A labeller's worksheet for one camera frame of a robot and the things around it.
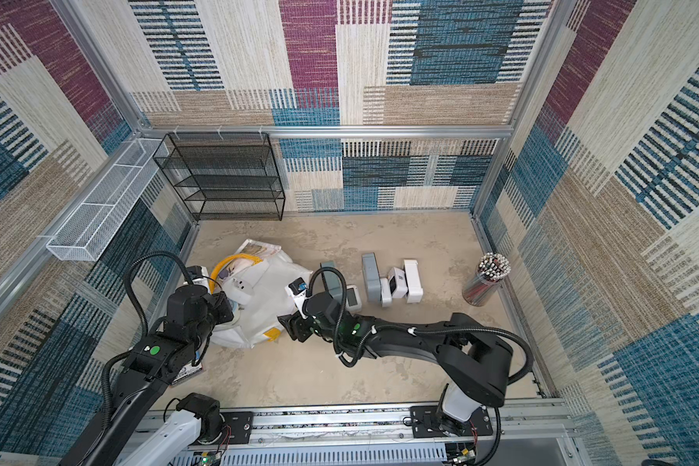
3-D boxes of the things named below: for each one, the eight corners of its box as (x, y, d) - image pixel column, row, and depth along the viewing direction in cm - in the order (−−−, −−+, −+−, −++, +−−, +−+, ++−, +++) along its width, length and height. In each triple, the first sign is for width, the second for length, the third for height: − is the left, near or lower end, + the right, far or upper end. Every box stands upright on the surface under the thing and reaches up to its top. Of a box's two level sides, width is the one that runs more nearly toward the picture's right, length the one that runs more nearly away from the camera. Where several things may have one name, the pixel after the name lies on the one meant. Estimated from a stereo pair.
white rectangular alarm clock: (407, 303, 96) (410, 293, 92) (402, 269, 105) (405, 258, 100) (420, 303, 96) (423, 293, 92) (414, 269, 105) (417, 258, 100)
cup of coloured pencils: (465, 307, 96) (485, 274, 81) (460, 286, 101) (478, 252, 86) (490, 307, 96) (514, 274, 81) (483, 286, 101) (505, 252, 86)
